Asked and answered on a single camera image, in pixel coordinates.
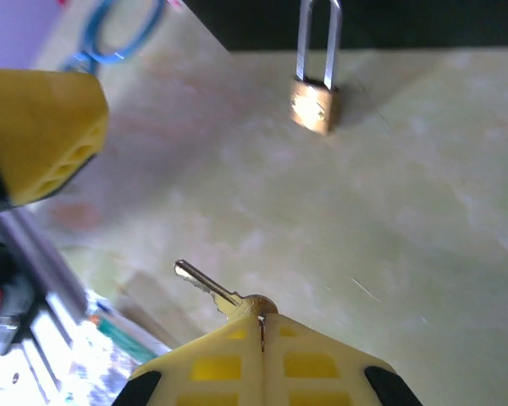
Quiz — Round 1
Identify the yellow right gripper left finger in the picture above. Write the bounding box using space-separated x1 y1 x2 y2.
112 315 265 406

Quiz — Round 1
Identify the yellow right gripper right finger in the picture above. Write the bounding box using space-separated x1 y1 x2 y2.
262 312 424 406

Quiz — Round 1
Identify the small brass key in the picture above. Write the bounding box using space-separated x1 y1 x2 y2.
173 259 279 327

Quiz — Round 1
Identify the brass padlock with long shackle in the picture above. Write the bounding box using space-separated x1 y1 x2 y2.
289 0 345 137

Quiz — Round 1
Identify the teal pen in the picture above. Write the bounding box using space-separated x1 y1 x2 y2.
87 300 158 364

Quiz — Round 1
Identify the grey aluminium frame bar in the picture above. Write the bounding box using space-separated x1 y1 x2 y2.
0 206 91 326

